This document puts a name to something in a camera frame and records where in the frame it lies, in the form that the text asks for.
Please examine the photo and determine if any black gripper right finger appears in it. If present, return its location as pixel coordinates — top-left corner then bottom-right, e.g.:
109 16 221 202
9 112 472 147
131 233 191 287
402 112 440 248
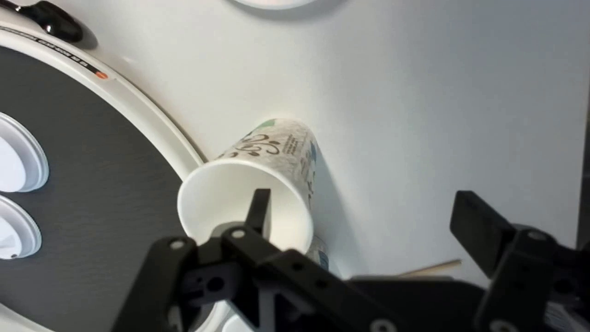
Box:
450 189 590 332

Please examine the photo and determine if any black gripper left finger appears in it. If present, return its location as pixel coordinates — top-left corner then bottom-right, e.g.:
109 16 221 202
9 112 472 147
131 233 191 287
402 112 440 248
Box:
110 187 402 332

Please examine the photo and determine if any thin wooden stir stick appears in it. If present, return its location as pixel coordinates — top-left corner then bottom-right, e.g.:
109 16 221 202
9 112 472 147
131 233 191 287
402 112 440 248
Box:
402 257 463 278

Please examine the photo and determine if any round black tray white rim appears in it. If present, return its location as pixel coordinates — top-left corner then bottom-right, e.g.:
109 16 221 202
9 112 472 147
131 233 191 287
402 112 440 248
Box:
0 23 208 332

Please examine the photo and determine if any black plastic spoon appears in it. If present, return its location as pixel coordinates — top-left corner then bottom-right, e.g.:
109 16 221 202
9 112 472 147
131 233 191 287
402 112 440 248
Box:
5 0 85 43

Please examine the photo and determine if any white round plate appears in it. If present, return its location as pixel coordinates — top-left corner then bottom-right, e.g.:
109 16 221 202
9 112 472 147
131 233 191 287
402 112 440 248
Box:
227 0 346 12

